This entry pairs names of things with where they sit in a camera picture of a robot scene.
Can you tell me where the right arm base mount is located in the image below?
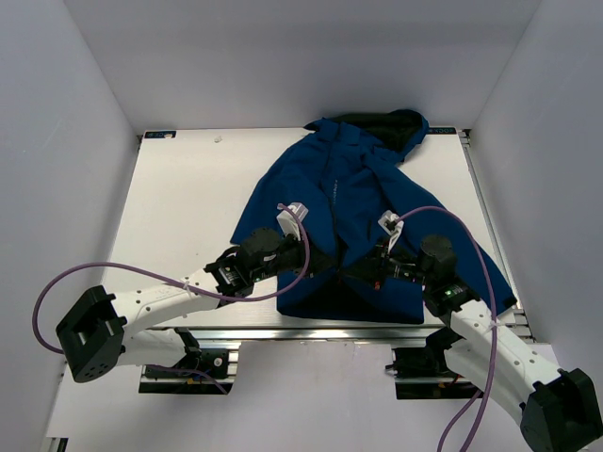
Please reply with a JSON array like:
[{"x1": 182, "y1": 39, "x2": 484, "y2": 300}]
[{"x1": 384, "y1": 347, "x2": 479, "y2": 400}]

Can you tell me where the blue table label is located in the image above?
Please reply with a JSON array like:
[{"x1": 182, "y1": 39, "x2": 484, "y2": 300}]
[
  {"x1": 143, "y1": 131, "x2": 176, "y2": 139},
  {"x1": 428, "y1": 127, "x2": 457, "y2": 135}
]

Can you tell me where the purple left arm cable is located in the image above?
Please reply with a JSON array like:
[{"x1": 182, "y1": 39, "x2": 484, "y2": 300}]
[{"x1": 32, "y1": 202, "x2": 312, "y2": 395}]

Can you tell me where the left blue table label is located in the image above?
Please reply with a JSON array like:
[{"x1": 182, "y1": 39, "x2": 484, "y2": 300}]
[{"x1": 143, "y1": 131, "x2": 176, "y2": 139}]

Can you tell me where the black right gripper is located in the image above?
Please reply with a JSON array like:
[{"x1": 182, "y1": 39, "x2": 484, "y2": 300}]
[{"x1": 341, "y1": 235, "x2": 433, "y2": 289}]

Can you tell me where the blue and black jacket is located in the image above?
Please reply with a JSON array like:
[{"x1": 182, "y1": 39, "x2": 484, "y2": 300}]
[{"x1": 232, "y1": 110, "x2": 515, "y2": 324}]

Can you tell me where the right blue table label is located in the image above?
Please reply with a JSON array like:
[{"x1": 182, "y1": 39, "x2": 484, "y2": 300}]
[{"x1": 428, "y1": 127, "x2": 457, "y2": 135}]

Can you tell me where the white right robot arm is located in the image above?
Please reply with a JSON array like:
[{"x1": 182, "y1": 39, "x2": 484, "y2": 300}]
[{"x1": 351, "y1": 211, "x2": 602, "y2": 451}]

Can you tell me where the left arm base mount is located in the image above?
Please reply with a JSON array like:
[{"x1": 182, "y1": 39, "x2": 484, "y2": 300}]
[{"x1": 139, "y1": 328, "x2": 240, "y2": 396}]

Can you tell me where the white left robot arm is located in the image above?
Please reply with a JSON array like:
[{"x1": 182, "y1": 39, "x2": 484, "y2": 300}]
[{"x1": 56, "y1": 202, "x2": 327, "y2": 383}]

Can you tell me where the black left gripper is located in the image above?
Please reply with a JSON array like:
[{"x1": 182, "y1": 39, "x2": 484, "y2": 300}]
[{"x1": 252, "y1": 229, "x2": 336, "y2": 283}]

